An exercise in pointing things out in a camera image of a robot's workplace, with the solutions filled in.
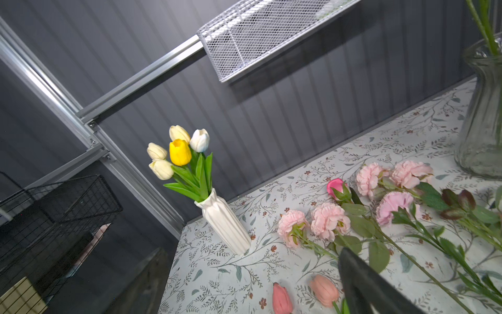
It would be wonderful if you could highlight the white wire mesh basket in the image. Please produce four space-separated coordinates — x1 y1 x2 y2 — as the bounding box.
197 0 358 82

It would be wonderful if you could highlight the pink carnation branch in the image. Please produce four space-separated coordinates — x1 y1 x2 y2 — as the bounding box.
355 160 501 304

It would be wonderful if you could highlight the tulip bouquet in vase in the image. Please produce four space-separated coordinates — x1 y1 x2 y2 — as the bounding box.
146 125 216 208

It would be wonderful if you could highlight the black wire wall basket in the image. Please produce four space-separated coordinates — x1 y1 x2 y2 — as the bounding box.
1 175 123 313

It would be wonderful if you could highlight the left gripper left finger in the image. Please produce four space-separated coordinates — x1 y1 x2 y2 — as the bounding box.
99 248 172 313

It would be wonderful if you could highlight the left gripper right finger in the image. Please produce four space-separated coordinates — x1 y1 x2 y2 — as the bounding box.
338 248 423 313

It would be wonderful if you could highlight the green leafy rose stem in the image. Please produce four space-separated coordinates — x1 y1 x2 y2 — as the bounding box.
327 179 473 313

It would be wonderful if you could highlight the rose bouquet in glass vase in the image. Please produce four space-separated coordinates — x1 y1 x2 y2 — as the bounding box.
465 0 501 56

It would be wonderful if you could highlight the white ribbed ceramic vase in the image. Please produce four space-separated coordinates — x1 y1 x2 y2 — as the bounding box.
195 188 252 255

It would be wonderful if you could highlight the light pink tulip stem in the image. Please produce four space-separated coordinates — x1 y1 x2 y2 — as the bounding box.
309 275 350 313

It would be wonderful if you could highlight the clear glass vase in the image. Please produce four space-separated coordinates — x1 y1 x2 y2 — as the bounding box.
454 40 501 179

